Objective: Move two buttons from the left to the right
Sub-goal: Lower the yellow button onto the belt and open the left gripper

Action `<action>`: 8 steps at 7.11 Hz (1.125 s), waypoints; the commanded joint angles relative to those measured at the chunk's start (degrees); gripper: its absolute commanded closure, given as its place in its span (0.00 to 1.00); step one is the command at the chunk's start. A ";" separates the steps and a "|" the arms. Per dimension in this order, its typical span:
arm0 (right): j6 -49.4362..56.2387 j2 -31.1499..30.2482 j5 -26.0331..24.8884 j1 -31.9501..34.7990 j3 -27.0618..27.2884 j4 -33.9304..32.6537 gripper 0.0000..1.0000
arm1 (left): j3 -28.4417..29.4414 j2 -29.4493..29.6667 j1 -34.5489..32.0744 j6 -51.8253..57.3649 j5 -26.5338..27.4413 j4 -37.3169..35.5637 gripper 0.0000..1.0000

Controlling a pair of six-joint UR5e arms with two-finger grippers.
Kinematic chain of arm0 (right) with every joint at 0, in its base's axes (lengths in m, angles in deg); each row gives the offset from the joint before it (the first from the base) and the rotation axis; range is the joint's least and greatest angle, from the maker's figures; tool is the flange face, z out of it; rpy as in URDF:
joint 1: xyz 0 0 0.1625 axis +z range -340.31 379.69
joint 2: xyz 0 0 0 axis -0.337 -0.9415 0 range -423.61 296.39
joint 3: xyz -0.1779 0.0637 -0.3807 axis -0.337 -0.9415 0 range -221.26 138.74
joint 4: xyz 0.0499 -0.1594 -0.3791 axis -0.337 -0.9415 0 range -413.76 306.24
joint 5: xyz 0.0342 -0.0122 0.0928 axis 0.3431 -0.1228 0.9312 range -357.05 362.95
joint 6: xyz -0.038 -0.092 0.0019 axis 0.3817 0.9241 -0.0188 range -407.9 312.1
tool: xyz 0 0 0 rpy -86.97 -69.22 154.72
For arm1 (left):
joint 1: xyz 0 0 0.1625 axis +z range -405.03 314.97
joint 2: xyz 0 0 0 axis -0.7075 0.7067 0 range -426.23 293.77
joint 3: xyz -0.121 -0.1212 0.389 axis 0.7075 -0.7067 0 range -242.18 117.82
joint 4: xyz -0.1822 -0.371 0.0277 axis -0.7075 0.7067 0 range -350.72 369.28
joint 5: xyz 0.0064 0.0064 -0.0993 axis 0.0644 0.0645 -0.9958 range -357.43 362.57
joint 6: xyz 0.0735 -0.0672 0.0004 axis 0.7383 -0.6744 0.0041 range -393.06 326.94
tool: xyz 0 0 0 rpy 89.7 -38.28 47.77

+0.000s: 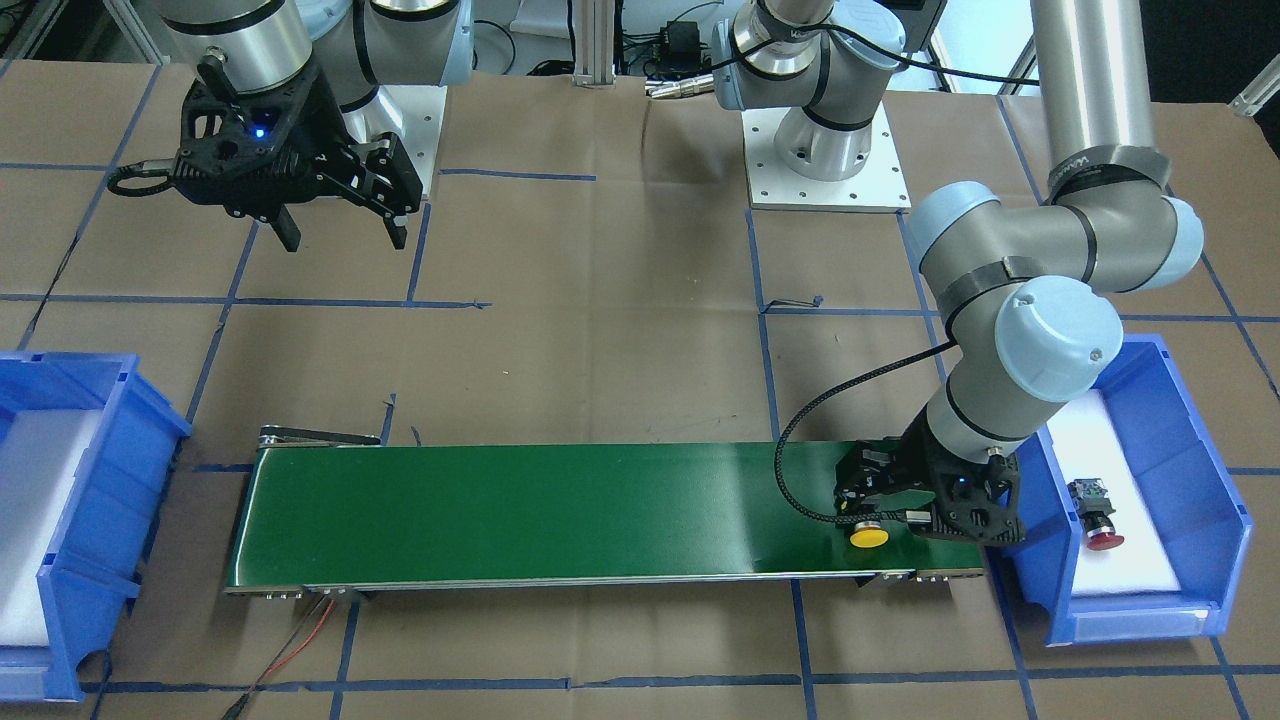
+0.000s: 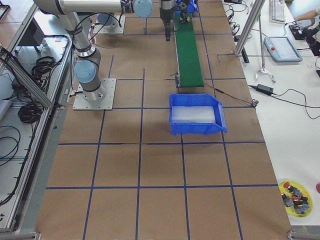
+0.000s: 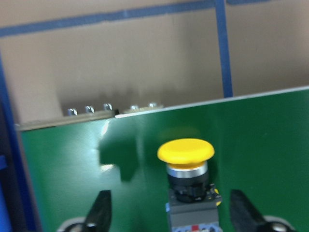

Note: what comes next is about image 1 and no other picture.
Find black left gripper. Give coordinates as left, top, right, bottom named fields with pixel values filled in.
left=835, top=415, right=1027, bottom=547

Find green conveyor belt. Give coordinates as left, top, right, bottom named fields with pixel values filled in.
left=224, top=441, right=984, bottom=597

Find blue bin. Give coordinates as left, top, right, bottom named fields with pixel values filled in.
left=1, top=351, right=192, bottom=703
left=1004, top=334, right=1253, bottom=647

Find black braided cable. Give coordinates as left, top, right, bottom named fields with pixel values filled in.
left=774, top=340, right=956, bottom=527

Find red black conveyor wires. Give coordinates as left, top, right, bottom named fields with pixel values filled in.
left=220, top=594, right=340, bottom=720

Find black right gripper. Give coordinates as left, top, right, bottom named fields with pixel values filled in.
left=170, top=55, right=422, bottom=252

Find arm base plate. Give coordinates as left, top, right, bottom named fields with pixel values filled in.
left=344, top=85, right=448, bottom=200
left=741, top=106, right=913, bottom=213

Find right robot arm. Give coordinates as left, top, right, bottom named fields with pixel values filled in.
left=111, top=1, right=474, bottom=252

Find white foam pad bin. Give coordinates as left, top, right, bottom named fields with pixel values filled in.
left=1047, top=389, right=1181, bottom=597
left=1, top=409, right=101, bottom=647

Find aluminium frame post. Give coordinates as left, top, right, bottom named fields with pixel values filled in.
left=567, top=1, right=623, bottom=87

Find yellow push button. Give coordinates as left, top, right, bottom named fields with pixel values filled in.
left=847, top=519, right=891, bottom=550

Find red push button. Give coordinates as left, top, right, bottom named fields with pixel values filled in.
left=1068, top=478, right=1125, bottom=552

